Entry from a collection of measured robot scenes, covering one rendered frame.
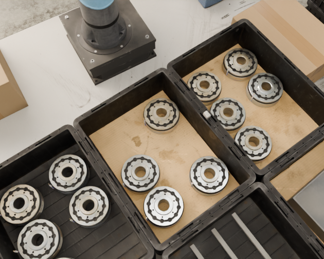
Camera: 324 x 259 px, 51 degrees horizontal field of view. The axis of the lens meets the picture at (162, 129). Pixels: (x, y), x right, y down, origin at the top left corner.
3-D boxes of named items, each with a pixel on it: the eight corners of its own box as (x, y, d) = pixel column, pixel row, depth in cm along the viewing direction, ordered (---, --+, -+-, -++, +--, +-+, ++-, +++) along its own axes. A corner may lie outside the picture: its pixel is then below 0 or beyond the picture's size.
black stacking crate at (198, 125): (81, 138, 99) (71, 122, 89) (163, 87, 106) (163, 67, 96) (159, 256, 86) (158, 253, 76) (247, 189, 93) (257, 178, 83)
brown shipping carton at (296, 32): (326, 74, 121) (348, 45, 106) (281, 106, 116) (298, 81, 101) (268, 20, 130) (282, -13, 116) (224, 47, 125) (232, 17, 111)
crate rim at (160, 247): (72, 125, 91) (70, 121, 88) (163, 69, 97) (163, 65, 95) (158, 255, 78) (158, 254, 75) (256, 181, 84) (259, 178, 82)
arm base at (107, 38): (77, 19, 117) (70, -2, 108) (119, 8, 119) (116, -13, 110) (88, 54, 112) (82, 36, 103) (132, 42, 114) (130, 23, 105)
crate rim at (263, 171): (163, 69, 97) (163, 65, 95) (243, 21, 104) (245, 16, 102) (257, 180, 84) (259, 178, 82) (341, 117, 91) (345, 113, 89)
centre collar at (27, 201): (7, 200, 87) (6, 199, 87) (25, 190, 88) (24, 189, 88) (14, 217, 86) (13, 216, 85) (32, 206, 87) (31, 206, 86)
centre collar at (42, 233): (24, 236, 84) (24, 236, 83) (43, 225, 85) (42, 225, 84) (32, 254, 82) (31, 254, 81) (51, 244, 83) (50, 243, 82)
